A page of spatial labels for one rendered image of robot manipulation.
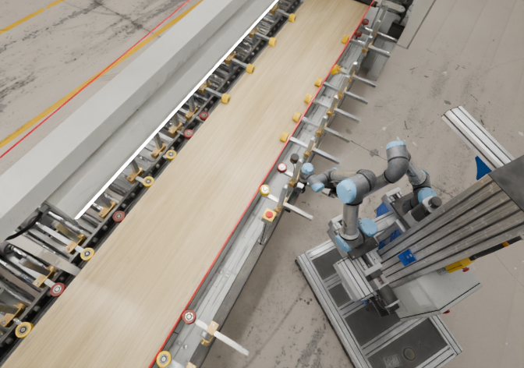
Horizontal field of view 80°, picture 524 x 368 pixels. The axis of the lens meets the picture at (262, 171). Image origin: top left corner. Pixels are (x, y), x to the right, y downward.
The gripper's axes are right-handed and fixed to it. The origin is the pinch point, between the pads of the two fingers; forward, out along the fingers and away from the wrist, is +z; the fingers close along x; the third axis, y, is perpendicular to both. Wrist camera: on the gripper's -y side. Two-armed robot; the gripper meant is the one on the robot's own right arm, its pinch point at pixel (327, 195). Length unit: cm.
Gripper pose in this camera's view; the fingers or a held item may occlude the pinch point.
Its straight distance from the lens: 255.8
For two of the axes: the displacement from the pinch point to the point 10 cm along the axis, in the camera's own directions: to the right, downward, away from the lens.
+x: 4.6, -7.4, 4.8
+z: -0.9, 5.0, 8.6
